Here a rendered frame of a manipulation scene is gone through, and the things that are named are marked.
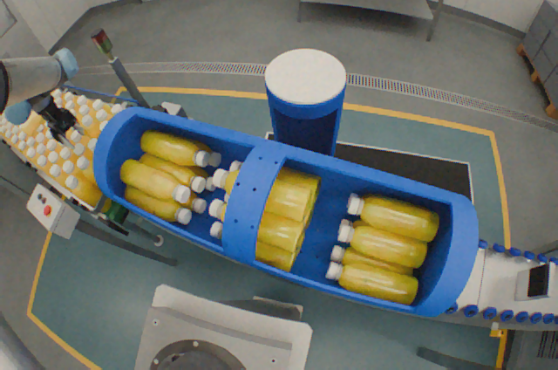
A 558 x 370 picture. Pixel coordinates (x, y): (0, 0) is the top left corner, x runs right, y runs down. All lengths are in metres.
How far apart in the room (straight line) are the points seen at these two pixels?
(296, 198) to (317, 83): 0.49
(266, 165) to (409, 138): 1.76
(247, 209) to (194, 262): 1.36
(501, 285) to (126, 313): 2.05
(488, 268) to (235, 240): 0.76
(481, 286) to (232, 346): 0.72
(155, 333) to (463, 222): 0.58
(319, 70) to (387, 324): 1.45
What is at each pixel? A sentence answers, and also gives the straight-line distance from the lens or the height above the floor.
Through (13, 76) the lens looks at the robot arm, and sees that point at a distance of 0.45.
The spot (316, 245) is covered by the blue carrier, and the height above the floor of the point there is 0.96.
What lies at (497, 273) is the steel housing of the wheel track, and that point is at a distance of 0.96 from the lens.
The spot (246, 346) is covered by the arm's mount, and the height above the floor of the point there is 1.22.
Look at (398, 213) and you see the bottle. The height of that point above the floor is 1.14.
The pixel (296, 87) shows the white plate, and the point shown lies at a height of 1.04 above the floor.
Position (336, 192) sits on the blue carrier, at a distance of 0.70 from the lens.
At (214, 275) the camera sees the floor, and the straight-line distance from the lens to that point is 1.75.
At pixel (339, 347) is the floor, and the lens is 1.71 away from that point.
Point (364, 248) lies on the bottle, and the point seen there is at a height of 1.09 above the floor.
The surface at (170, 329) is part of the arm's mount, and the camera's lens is 0.50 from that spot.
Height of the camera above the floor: 1.66
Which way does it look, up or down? 61 degrees down
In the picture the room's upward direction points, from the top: 9 degrees counter-clockwise
